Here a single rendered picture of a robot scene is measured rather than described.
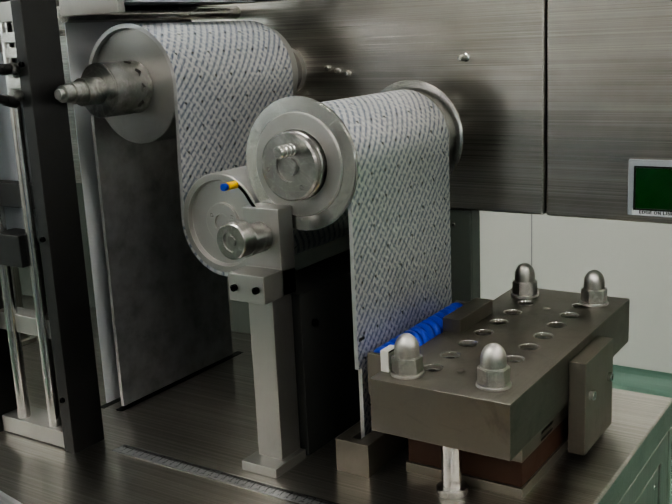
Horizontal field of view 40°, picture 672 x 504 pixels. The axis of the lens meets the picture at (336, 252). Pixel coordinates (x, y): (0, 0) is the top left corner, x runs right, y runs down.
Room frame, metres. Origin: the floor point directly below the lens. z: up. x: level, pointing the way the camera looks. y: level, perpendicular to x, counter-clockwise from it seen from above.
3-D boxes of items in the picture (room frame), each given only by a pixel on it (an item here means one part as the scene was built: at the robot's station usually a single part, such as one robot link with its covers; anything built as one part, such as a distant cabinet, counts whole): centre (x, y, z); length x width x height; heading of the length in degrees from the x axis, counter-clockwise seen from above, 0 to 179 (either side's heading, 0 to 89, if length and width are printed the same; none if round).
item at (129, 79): (1.14, 0.25, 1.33); 0.06 x 0.06 x 0.06; 56
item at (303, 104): (1.02, 0.03, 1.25); 0.15 x 0.01 x 0.15; 56
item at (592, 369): (1.02, -0.29, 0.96); 0.10 x 0.03 x 0.11; 146
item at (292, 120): (1.12, -0.03, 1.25); 0.26 x 0.12 x 0.12; 146
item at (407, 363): (0.94, -0.07, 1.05); 0.04 x 0.04 x 0.04
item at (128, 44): (1.27, 0.17, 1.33); 0.25 x 0.14 x 0.14; 146
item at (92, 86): (1.09, 0.29, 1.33); 0.06 x 0.03 x 0.03; 146
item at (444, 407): (1.06, -0.21, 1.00); 0.40 x 0.16 x 0.06; 146
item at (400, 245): (1.09, -0.08, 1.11); 0.23 x 0.01 x 0.18; 146
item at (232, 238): (0.98, 0.11, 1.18); 0.04 x 0.02 x 0.04; 56
